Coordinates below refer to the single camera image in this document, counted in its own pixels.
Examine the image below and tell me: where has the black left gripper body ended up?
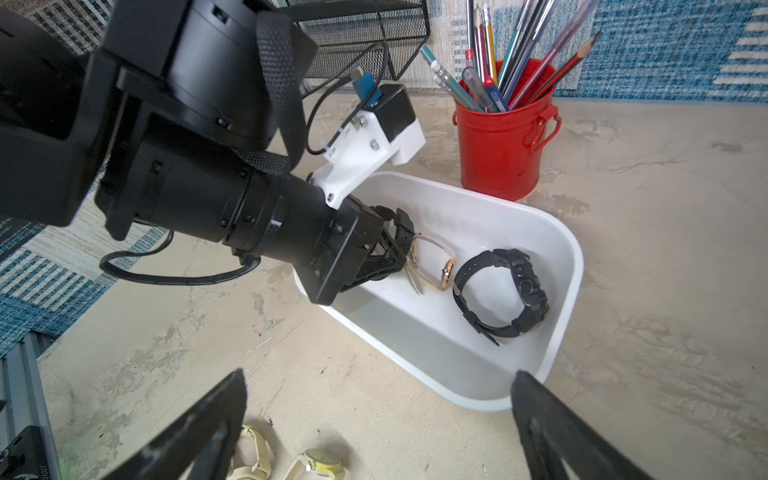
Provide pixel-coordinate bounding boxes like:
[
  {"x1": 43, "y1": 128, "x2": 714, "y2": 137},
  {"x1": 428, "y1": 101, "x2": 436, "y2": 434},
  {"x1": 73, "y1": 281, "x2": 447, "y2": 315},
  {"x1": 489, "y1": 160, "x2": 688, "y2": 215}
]
[{"x1": 295, "y1": 197, "x2": 387, "y2": 305}]

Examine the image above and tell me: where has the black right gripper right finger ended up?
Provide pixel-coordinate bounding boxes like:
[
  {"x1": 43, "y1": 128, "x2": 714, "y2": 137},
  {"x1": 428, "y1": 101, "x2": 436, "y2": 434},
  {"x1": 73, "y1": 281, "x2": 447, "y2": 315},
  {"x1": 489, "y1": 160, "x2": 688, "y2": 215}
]
[{"x1": 511, "y1": 371, "x2": 649, "y2": 479}]

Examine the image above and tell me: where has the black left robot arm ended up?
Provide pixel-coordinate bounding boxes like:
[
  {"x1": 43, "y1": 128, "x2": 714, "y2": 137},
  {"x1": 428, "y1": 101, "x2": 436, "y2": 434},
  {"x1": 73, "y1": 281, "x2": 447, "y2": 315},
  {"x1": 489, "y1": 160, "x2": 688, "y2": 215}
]
[{"x1": 1, "y1": 1, "x2": 425, "y2": 306}]

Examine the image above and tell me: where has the black watch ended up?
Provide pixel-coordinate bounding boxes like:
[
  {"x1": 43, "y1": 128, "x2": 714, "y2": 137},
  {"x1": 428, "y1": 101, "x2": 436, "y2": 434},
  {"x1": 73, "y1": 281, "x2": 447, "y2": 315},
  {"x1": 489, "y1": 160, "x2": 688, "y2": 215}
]
[{"x1": 452, "y1": 248, "x2": 550, "y2": 346}]

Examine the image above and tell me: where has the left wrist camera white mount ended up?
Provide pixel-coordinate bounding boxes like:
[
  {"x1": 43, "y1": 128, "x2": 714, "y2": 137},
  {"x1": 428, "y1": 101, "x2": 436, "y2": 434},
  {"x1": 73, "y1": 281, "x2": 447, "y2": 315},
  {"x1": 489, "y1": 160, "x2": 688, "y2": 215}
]
[{"x1": 309, "y1": 67, "x2": 427, "y2": 210}]

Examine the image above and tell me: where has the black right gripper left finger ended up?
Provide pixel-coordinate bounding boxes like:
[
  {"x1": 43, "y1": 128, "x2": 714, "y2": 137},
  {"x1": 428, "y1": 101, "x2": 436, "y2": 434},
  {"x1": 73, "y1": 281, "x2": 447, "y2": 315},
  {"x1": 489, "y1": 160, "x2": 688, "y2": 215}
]
[{"x1": 106, "y1": 369, "x2": 247, "y2": 479}]

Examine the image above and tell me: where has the white plastic storage box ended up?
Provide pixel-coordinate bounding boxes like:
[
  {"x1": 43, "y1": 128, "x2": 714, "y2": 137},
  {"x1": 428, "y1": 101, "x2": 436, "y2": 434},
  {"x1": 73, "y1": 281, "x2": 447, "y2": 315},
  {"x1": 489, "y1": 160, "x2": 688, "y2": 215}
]
[{"x1": 327, "y1": 172, "x2": 584, "y2": 412}]

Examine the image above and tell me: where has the aluminium front rail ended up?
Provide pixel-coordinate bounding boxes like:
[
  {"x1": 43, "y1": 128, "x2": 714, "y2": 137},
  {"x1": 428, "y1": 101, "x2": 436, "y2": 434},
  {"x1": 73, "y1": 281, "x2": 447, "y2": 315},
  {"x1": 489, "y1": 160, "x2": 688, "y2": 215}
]
[{"x1": 1, "y1": 331, "x2": 61, "y2": 479}]

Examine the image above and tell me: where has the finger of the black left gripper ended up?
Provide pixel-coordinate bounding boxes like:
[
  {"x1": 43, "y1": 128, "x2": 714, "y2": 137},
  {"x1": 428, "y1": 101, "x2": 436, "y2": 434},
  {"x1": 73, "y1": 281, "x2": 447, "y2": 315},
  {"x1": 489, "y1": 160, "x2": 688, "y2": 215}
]
[
  {"x1": 341, "y1": 245, "x2": 406, "y2": 292},
  {"x1": 374, "y1": 206, "x2": 415, "y2": 252}
]

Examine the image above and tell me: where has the black wire mesh shelf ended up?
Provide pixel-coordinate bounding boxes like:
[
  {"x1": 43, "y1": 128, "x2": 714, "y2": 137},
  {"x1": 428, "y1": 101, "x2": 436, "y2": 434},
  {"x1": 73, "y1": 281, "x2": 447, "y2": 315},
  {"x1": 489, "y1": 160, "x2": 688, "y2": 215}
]
[{"x1": 274, "y1": 0, "x2": 433, "y2": 92}]

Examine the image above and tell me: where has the beige strap watch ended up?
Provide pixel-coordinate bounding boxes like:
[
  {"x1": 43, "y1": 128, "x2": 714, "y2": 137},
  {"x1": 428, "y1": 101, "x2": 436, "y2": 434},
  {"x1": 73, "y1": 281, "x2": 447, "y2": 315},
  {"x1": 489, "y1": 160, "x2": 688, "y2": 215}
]
[{"x1": 405, "y1": 233, "x2": 457, "y2": 295}]

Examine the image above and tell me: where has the red metal pen bucket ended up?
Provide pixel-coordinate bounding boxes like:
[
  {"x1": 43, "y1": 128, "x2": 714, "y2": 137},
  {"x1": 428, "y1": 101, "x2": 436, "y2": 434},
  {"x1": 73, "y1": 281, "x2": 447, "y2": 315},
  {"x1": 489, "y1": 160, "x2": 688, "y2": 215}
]
[{"x1": 453, "y1": 91, "x2": 562, "y2": 201}]

